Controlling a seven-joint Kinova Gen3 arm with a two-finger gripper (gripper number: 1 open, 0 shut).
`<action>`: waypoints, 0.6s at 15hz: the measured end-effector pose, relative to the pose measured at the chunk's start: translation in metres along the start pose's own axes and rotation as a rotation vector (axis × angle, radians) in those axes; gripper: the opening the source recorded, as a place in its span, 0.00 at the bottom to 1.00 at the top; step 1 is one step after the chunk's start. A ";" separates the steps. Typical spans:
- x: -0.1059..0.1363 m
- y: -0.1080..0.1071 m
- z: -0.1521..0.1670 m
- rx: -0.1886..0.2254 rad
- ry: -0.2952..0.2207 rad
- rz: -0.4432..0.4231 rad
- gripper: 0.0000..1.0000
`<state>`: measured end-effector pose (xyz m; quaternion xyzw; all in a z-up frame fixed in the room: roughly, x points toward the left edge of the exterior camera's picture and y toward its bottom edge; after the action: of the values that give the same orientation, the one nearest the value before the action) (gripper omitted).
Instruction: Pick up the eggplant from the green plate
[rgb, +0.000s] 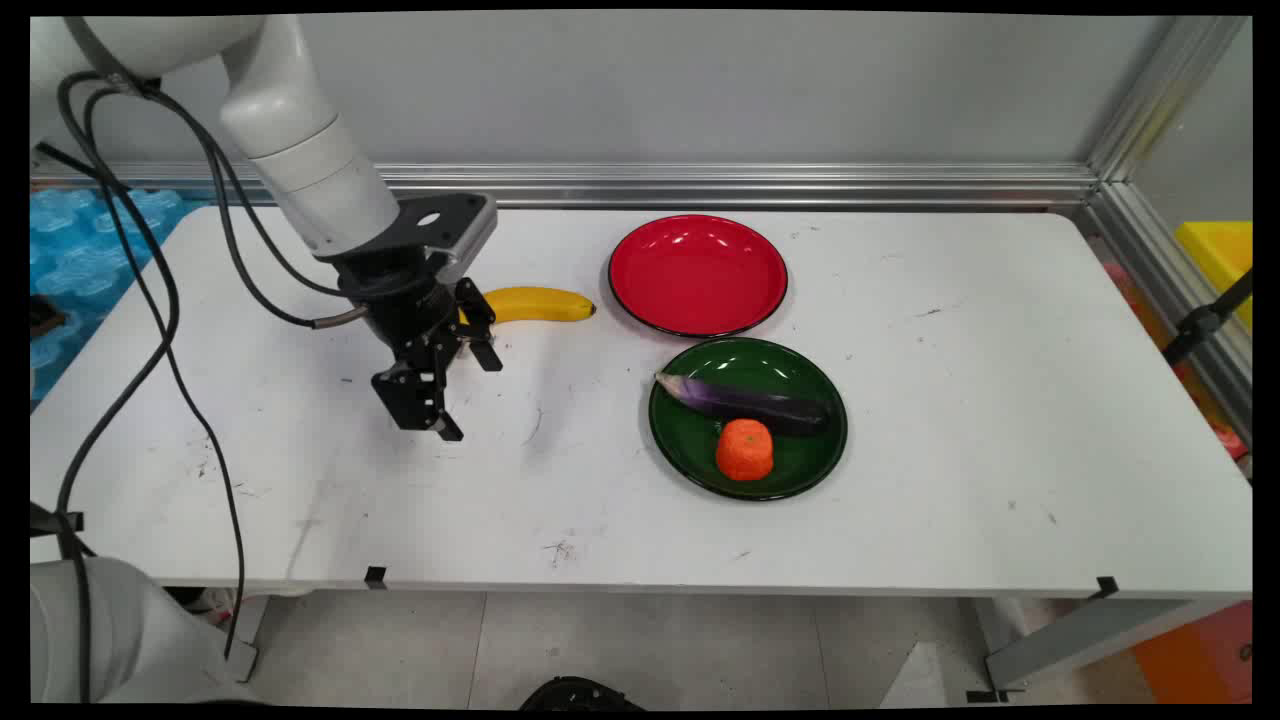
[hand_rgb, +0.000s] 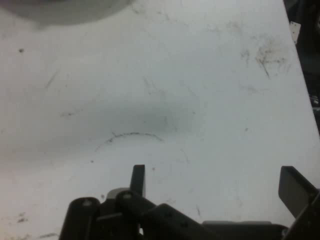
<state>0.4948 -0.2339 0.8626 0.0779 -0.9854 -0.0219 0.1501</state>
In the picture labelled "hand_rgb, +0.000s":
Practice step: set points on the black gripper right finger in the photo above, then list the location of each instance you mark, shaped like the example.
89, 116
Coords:
296, 192

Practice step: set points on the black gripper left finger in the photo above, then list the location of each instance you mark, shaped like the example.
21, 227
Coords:
130, 215

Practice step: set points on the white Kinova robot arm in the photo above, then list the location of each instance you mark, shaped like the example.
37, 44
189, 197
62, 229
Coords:
62, 11

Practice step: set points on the silver metal bracket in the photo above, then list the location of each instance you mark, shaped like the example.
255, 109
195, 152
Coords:
295, 32

